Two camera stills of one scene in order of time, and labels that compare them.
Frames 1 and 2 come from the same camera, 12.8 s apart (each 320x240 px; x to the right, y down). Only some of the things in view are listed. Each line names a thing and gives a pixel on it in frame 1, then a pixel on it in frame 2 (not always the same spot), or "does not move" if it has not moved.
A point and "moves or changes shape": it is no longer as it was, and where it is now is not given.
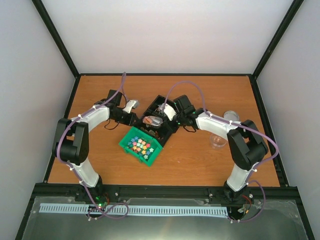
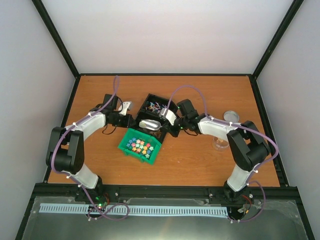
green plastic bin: x=145 y=148 does not move
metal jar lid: x=231 y=115 does not move
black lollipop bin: x=153 y=111 moves or changes shape
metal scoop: x=152 y=120 moves or changes shape
